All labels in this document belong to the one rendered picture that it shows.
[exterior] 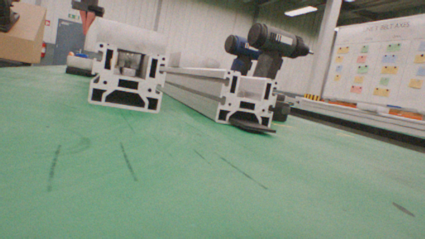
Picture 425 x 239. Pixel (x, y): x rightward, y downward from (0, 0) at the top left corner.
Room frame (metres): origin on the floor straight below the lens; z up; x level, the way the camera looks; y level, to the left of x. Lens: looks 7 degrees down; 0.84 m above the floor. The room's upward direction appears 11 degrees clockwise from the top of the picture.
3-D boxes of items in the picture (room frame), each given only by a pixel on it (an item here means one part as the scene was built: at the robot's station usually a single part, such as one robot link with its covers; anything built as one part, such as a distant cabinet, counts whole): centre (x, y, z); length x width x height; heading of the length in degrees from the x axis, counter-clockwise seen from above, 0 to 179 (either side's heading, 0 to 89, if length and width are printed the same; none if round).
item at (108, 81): (0.79, 0.25, 0.82); 0.80 x 0.10 x 0.09; 20
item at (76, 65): (1.01, 0.46, 0.81); 0.10 x 0.08 x 0.06; 110
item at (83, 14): (1.01, 0.46, 0.96); 0.07 x 0.07 x 0.09; 19
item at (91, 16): (1.00, 0.48, 0.96); 0.07 x 0.07 x 0.09; 19
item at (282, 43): (0.75, -0.15, 0.89); 0.20 x 0.08 x 0.22; 118
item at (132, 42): (0.55, 0.17, 0.87); 0.16 x 0.11 x 0.07; 20
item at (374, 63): (3.49, -1.83, 0.97); 1.50 x 0.50 x 1.95; 20
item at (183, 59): (0.85, 0.08, 0.87); 0.16 x 0.11 x 0.07; 20
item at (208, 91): (0.85, 0.08, 0.82); 0.80 x 0.10 x 0.09; 20
